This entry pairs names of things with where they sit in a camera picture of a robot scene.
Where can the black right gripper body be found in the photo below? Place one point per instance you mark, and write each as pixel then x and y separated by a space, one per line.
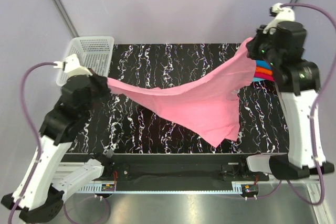
pixel 261 48

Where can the magenta folded t shirt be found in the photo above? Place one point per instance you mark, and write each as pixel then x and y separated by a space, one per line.
pixel 262 75

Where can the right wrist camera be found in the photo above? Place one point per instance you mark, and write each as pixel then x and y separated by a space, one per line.
pixel 279 14

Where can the black marbled table mat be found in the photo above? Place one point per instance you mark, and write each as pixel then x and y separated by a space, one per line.
pixel 123 126

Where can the blue folded t shirt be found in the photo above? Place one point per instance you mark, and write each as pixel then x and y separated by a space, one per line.
pixel 262 64

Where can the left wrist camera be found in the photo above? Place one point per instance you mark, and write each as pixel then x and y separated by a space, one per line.
pixel 71 66

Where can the white plastic basket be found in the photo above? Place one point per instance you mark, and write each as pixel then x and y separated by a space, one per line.
pixel 94 52

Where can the orange folded t shirt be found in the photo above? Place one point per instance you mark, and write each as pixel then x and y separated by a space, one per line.
pixel 263 70

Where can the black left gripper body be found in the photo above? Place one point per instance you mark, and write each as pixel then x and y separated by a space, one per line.
pixel 99 88

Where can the cyan folded t shirt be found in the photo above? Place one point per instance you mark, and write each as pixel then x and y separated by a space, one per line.
pixel 257 79

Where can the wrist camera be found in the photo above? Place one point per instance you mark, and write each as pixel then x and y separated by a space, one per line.
pixel 71 66
pixel 279 14

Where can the pink t shirt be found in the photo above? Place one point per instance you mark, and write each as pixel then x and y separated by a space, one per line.
pixel 208 106

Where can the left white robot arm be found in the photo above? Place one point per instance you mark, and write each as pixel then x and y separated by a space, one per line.
pixel 38 199

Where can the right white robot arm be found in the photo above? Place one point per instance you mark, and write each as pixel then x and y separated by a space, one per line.
pixel 297 82

